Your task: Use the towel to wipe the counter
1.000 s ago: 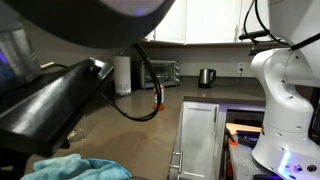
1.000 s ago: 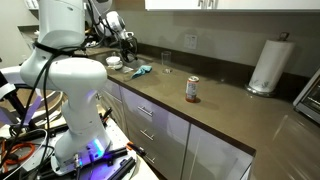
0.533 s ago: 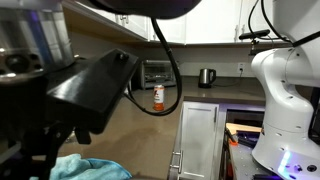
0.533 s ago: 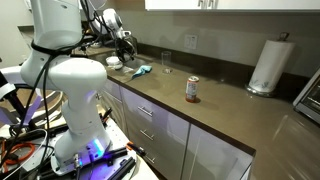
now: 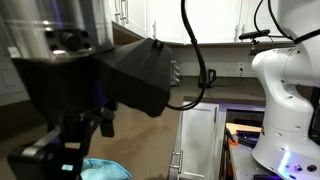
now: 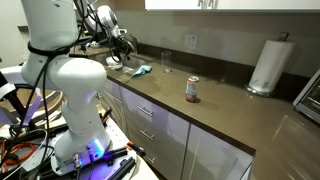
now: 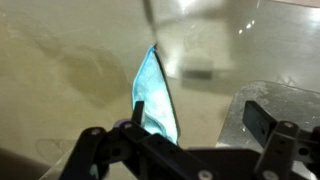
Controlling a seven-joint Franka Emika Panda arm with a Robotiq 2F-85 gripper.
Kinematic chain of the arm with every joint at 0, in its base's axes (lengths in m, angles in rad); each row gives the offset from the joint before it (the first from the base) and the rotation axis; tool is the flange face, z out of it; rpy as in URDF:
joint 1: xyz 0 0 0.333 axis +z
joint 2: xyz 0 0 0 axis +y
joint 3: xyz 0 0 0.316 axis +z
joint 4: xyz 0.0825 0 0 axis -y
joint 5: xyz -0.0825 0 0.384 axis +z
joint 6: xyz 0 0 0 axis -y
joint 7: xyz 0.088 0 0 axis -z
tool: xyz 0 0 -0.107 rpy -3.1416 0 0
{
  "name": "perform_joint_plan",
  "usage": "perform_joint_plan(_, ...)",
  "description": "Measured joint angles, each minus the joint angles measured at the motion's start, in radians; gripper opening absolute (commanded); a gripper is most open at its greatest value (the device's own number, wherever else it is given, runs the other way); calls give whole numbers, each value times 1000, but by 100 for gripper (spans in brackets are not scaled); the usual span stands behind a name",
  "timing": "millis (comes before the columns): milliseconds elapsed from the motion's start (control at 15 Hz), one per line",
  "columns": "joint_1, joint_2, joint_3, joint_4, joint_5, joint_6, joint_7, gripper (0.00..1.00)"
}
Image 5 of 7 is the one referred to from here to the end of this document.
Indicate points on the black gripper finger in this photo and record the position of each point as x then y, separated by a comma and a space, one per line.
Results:
40, 163

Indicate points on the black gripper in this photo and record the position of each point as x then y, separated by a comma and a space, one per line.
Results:
56, 90

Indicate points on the light blue microfibre towel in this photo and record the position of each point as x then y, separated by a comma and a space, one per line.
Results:
106, 170

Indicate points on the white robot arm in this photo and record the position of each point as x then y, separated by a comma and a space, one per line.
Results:
286, 100

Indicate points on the silver toaster oven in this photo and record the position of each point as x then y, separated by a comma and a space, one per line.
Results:
175, 73

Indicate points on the shaker panel cabinet door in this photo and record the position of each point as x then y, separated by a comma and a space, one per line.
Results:
200, 143

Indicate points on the black electric kettle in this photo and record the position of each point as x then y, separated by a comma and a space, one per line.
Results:
208, 78

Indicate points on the white upper cabinet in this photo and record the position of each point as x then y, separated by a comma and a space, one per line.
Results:
136, 16
206, 20

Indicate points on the orange and black clamp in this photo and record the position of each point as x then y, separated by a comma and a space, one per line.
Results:
233, 141

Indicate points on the tan wooden board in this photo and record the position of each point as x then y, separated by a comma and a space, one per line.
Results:
243, 128

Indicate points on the dark built-in appliance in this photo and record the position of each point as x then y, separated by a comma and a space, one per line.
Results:
245, 116

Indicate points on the white perforated mounting table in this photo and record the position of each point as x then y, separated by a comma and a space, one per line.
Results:
243, 163

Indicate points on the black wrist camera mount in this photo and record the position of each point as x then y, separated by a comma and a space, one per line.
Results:
140, 76

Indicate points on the black aluminium rail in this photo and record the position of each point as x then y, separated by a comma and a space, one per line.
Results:
248, 138

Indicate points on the white wall outlet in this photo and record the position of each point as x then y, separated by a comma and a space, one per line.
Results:
240, 67

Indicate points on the black stereo camera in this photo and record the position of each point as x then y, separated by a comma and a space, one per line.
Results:
255, 33

